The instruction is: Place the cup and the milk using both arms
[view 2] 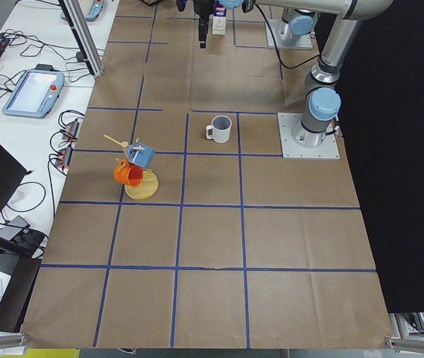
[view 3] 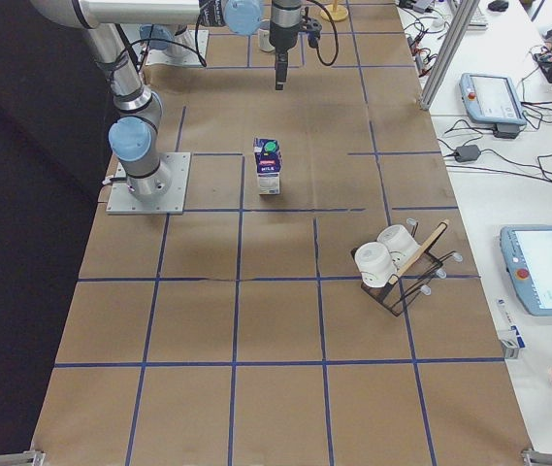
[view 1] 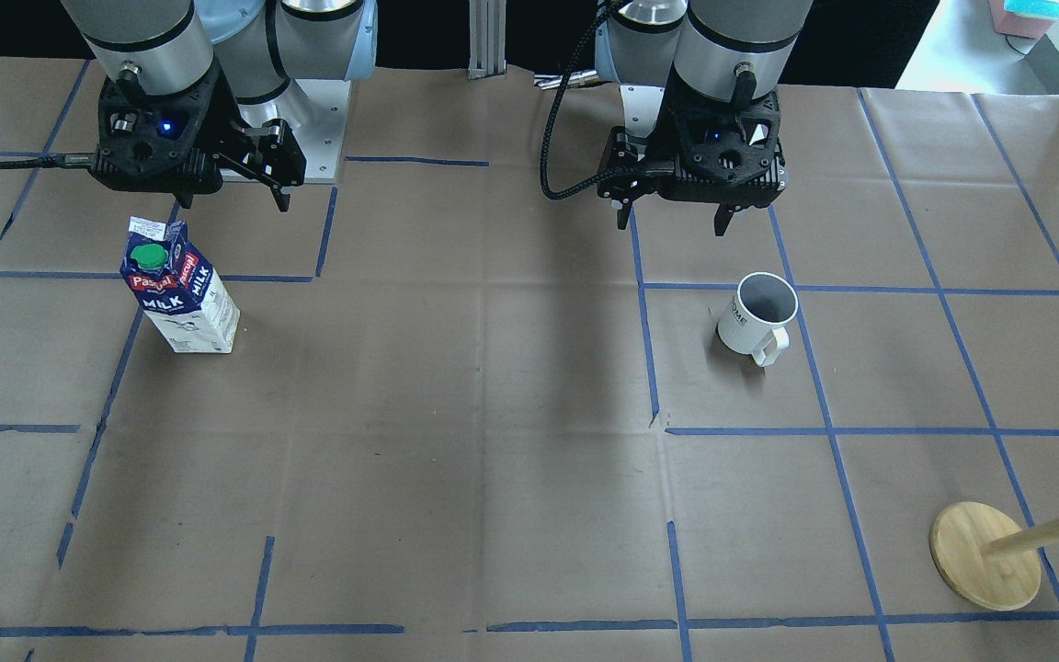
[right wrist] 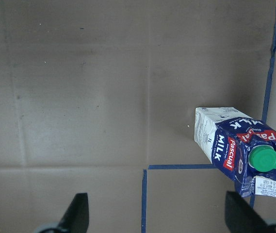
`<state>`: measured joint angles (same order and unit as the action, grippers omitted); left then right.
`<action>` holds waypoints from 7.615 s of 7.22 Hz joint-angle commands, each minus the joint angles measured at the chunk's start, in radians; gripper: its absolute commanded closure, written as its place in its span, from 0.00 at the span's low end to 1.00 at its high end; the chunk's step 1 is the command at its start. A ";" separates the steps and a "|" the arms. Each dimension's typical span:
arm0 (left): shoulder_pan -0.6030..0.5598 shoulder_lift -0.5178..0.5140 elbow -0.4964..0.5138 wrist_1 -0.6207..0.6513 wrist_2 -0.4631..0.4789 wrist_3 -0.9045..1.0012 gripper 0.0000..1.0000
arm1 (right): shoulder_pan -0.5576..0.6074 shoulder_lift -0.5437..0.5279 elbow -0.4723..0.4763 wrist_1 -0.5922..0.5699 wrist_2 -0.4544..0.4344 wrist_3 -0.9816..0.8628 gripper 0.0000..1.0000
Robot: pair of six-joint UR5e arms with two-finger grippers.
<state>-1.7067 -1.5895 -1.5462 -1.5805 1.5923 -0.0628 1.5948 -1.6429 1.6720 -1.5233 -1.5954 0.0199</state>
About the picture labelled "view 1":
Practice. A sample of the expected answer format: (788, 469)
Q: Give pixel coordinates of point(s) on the aluminium frame post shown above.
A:
(487, 20)

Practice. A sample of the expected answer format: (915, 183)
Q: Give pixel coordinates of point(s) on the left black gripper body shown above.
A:
(651, 140)

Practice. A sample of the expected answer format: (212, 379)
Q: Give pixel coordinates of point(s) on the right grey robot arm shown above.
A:
(260, 45)

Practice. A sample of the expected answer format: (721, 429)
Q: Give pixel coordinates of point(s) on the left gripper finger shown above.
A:
(624, 208)
(723, 217)

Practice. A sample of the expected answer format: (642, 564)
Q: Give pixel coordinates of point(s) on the wooden mug tree stand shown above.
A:
(986, 557)

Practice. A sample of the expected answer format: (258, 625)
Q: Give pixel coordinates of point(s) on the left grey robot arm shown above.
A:
(730, 51)

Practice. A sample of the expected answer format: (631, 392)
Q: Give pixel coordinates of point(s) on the blue white milk carton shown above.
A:
(178, 288)

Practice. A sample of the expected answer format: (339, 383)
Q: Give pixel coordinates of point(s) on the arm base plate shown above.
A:
(317, 111)
(641, 106)

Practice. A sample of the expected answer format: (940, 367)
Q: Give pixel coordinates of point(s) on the white mug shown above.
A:
(755, 323)

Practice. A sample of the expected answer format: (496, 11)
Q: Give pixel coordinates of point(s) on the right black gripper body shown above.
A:
(228, 118)

